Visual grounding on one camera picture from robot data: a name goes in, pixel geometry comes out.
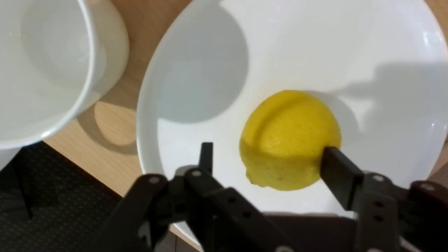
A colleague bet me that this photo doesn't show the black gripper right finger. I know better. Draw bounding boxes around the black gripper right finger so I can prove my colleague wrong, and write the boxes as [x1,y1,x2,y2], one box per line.
[321,146,448,252]

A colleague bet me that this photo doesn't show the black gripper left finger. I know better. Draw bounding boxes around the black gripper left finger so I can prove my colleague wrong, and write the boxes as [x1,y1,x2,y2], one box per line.
[92,142,293,252]

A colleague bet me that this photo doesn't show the yellow lemon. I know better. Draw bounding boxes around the yellow lemon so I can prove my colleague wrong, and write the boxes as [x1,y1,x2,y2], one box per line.
[238,90,343,192]

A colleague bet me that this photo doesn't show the light wood nightstand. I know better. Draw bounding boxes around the light wood nightstand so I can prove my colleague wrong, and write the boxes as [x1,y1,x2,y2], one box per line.
[43,0,448,199]

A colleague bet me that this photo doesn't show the white round plate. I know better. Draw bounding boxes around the white round plate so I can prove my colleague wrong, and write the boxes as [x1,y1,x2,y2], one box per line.
[136,0,448,249]

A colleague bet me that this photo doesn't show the white ceramic mug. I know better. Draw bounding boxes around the white ceramic mug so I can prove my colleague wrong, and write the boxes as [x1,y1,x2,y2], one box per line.
[0,0,130,151]

